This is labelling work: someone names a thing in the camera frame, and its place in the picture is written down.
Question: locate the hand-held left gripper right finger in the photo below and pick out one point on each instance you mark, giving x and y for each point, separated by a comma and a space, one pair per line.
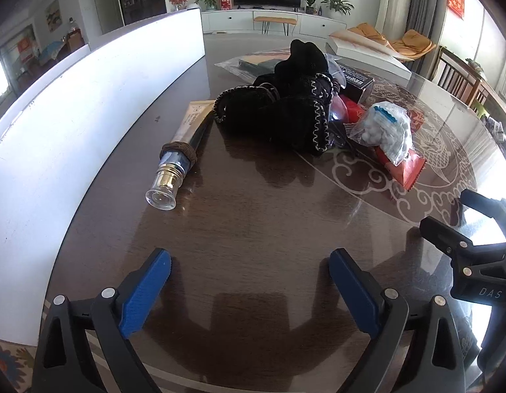
355, 290

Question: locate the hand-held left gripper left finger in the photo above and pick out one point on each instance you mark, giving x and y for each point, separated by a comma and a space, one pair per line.
146, 290

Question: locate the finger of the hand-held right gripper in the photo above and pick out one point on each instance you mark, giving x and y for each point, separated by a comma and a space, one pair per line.
482, 202
441, 233

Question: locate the red snack packet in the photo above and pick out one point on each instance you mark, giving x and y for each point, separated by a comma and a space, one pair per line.
406, 170

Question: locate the clear bag of white balls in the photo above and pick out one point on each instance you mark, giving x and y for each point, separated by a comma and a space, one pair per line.
384, 131

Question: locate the small red packet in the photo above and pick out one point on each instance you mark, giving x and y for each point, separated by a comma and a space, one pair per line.
353, 110

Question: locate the white board wall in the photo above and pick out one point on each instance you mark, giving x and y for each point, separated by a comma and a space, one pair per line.
73, 139

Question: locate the black cardboard box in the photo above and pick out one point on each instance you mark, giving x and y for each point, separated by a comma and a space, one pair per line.
357, 82

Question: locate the beige cosmetic tube clear cap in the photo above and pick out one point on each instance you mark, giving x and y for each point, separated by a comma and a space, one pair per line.
194, 123

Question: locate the wooden chair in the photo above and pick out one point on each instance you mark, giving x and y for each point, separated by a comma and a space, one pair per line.
453, 71

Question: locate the floral rug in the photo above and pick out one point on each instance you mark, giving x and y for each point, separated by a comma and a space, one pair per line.
11, 360

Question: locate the orange cushioned lounge chair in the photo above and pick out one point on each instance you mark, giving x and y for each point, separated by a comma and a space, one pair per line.
414, 41

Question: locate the flat white box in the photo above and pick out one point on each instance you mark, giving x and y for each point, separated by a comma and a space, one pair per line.
367, 55

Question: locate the grey curtain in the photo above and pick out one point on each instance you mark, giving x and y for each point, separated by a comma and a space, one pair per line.
427, 4

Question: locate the white curtain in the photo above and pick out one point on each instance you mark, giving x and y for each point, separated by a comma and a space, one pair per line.
394, 0

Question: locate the clear bag with dark card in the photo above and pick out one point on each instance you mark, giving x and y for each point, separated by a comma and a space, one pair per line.
245, 65

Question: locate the large leafy potted plant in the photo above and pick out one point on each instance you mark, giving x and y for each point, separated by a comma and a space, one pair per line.
337, 4

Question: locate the blue cloth item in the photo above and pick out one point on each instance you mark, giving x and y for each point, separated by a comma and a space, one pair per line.
52, 51

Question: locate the small potted plant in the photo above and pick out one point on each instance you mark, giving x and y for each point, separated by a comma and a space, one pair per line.
309, 3

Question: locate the wooden stool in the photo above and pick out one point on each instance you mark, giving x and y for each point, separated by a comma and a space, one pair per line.
275, 19

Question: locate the red door decoration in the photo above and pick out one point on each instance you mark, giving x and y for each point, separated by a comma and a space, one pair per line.
26, 45

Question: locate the white television cabinet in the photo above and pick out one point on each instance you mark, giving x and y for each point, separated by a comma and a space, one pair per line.
228, 20

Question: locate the white door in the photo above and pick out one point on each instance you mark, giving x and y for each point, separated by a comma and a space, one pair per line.
105, 6

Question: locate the red gift box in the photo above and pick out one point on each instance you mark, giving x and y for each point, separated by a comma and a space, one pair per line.
225, 2

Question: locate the red wall hanging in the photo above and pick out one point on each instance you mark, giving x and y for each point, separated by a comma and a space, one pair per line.
456, 2

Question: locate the framed wall painting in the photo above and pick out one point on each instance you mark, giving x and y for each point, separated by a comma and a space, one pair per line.
52, 15

